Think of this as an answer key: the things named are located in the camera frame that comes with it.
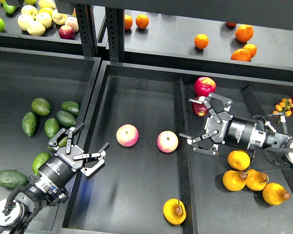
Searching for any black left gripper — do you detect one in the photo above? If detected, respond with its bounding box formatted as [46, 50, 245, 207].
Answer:
[38, 122, 110, 191]

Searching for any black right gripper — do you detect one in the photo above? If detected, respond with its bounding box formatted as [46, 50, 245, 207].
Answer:
[179, 93, 266, 156]

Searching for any dark green avocado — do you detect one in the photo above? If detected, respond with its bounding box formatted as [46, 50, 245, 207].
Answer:
[47, 136, 67, 152]

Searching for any yellow pear with stem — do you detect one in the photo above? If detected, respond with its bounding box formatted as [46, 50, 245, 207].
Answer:
[163, 198, 187, 225]

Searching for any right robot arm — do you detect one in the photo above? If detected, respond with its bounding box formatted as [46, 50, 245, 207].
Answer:
[179, 93, 293, 170]

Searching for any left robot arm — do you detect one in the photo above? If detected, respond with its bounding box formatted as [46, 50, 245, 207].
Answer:
[0, 123, 109, 234]

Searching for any green avocado middle right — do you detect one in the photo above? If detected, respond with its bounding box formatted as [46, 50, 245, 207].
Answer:
[56, 111, 77, 127]

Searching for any green avocado centre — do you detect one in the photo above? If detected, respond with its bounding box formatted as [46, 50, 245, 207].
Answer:
[44, 118, 60, 139]

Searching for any light green avocado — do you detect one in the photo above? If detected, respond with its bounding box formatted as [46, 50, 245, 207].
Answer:
[32, 152, 51, 175]

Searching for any yellow pear round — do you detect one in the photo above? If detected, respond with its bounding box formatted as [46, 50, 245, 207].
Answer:
[227, 151, 251, 171]

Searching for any green avocado upper right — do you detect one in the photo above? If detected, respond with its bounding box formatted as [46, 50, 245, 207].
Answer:
[61, 101, 80, 116]

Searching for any green avocado far left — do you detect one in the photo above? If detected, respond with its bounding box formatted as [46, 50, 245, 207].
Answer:
[21, 112, 38, 137]

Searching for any yellow pear lower left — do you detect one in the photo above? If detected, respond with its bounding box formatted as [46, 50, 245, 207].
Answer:
[222, 170, 248, 191]

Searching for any green avocado top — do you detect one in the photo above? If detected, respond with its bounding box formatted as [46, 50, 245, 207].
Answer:
[31, 97, 51, 116]

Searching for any yellow pear lower middle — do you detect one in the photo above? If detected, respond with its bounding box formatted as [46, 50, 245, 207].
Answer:
[246, 169, 269, 191]

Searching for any large dark avocado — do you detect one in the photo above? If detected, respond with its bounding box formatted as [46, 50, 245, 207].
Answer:
[0, 170, 28, 189]

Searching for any yellow pear lower right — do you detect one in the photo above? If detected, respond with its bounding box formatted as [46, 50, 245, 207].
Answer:
[262, 183, 290, 205]

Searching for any pale yellow pear front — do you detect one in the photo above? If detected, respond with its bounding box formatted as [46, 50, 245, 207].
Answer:
[27, 21, 46, 36]

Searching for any dark red apple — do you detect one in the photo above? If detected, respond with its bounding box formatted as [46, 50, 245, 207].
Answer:
[191, 102, 208, 117]

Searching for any bright red apple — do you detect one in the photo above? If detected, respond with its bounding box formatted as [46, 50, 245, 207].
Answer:
[194, 77, 216, 97]

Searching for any pink apple right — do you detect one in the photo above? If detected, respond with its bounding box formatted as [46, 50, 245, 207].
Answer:
[157, 131, 179, 153]

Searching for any pink apple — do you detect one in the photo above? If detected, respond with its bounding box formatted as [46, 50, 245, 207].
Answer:
[116, 124, 139, 147]
[157, 131, 179, 153]

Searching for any pink apple left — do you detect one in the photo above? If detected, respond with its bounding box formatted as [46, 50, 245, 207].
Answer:
[116, 124, 139, 147]

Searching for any orange cherry tomato bunch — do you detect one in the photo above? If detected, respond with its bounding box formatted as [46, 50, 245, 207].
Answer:
[272, 98, 293, 117]

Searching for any orange front right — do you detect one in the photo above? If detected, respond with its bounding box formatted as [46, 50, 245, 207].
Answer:
[230, 48, 251, 62]

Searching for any black left tray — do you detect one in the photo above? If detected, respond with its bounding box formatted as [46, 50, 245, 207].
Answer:
[0, 45, 102, 234]

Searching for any black tray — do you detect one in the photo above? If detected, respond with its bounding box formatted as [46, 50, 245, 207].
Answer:
[0, 45, 102, 234]
[52, 61, 293, 234]

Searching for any black centre tray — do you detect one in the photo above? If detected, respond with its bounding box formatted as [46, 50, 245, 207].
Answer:
[52, 61, 293, 234]

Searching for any orange small right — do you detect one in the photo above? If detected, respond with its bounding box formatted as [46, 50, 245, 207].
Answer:
[243, 43, 257, 58]

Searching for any orange shelf centre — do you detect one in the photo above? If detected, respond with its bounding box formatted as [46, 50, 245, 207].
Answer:
[194, 34, 209, 49]

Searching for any large orange shelf right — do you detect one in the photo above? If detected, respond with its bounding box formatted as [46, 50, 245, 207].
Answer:
[235, 24, 254, 42]

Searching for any black tray divider right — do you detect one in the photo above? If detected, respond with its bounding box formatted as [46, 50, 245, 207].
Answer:
[241, 86, 293, 193]

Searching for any black tray divider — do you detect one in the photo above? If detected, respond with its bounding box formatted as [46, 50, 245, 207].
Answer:
[173, 78, 198, 234]
[241, 86, 293, 193]

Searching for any orange hidden at back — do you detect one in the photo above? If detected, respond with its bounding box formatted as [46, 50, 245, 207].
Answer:
[226, 22, 237, 27]

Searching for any black tray divider centre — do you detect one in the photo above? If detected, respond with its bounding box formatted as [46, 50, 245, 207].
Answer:
[173, 78, 198, 234]

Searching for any red apple on shelf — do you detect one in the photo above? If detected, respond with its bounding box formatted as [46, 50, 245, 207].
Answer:
[59, 25, 75, 40]

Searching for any orange on shelf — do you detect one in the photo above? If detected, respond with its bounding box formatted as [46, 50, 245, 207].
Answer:
[135, 14, 149, 29]

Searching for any pale peach fruit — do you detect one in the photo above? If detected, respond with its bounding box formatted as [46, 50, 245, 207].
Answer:
[65, 17, 79, 33]

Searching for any black shelf post right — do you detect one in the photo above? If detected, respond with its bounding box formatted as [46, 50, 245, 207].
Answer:
[105, 7, 125, 62]

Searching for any black shelf post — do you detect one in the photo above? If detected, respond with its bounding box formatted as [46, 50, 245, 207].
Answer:
[75, 4, 98, 57]
[105, 7, 125, 62]

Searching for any black shelf post left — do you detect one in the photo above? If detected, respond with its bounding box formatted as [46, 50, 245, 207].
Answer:
[75, 4, 98, 57]

